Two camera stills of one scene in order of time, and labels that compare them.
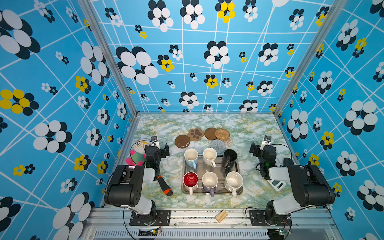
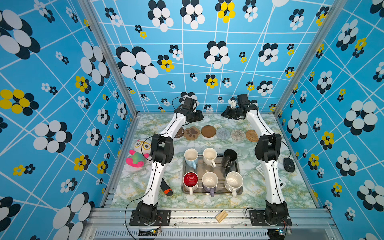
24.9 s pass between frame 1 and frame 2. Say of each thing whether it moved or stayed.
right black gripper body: moved
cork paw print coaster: moved
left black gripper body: moved
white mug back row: stayed
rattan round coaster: moved
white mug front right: stayed
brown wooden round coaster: moved
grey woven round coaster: moved
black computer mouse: stayed
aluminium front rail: stayed
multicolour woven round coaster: moved
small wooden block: stayed
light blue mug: stayed
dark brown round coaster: moved
